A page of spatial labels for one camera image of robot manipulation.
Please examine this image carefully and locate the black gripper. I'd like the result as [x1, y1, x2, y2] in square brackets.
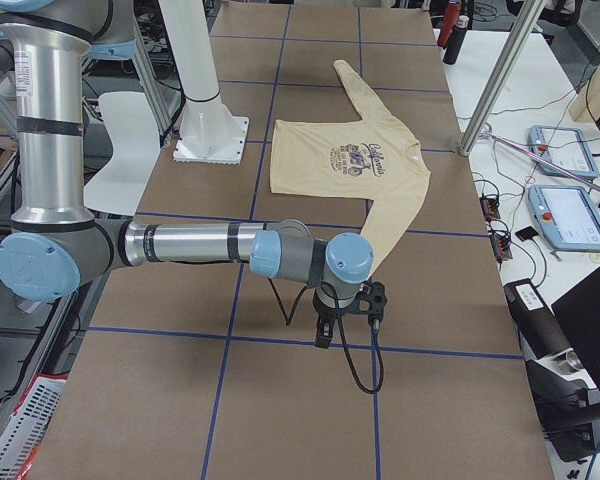
[313, 289, 353, 348]

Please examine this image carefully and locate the cream long-sleeve graphic shirt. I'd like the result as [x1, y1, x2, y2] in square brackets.
[270, 60, 430, 270]

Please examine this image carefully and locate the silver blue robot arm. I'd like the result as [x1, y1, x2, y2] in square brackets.
[0, 1, 386, 348]

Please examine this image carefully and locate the lower small circuit board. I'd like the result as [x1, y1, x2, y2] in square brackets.
[489, 230, 513, 264]

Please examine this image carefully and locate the small circuit board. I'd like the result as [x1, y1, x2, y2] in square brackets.
[489, 230, 513, 264]
[479, 196, 501, 221]

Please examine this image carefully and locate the upper small circuit board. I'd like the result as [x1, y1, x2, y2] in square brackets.
[479, 196, 501, 221]

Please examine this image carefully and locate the small black square pad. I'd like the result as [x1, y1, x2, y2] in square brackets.
[515, 226, 539, 242]

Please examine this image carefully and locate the black monitor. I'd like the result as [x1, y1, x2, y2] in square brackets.
[552, 267, 600, 389]

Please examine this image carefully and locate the lower blue teach pendant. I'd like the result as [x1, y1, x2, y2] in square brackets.
[527, 185, 600, 252]

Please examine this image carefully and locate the blue teach pendant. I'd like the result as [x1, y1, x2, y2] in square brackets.
[527, 185, 600, 252]
[528, 125, 600, 180]

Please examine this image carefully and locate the white plastic chair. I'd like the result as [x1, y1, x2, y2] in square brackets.
[84, 91, 162, 216]

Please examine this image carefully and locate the silver metal rod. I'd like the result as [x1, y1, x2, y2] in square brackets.
[477, 130, 600, 193]

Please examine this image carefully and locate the black thermos bottle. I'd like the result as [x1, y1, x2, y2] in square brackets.
[442, 15, 469, 65]

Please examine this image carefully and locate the upper blue teach pendant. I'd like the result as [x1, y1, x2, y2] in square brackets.
[528, 125, 600, 180]

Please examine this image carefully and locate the white perforated basket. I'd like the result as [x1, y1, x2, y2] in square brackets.
[0, 374, 67, 479]

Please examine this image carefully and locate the red water bottle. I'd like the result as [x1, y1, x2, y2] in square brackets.
[437, 0, 462, 49]

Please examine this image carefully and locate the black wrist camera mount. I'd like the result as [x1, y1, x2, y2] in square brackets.
[356, 281, 388, 333]

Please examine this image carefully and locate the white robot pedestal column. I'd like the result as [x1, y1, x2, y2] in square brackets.
[159, 0, 249, 165]

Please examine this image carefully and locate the aluminium frame post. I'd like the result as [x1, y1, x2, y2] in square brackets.
[459, 0, 545, 157]

